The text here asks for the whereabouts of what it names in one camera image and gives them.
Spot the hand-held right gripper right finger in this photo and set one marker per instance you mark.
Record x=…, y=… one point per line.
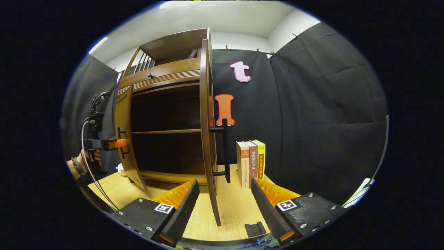
x=265, y=211

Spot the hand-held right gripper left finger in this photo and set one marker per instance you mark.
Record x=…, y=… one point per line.
x=184, y=211

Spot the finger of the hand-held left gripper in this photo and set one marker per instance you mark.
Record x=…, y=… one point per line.
x=119, y=143

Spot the wooden cabinet door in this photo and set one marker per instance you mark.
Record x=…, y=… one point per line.
x=204, y=139
x=131, y=170

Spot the wooden double-door shoe cabinet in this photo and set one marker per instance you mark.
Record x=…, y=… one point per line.
x=166, y=45

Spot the wooden inner cabinet shelf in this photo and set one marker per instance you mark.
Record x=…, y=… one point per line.
x=166, y=131

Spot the wooden cabinet drawer with knob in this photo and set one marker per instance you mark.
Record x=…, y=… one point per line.
x=163, y=74

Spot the brown standing book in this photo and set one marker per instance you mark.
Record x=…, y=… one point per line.
x=253, y=159

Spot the beige and orange book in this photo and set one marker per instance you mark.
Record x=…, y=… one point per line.
x=242, y=163

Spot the small dark brown book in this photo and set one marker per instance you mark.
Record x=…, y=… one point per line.
x=192, y=53

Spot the small maroon book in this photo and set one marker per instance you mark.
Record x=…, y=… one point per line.
x=198, y=52

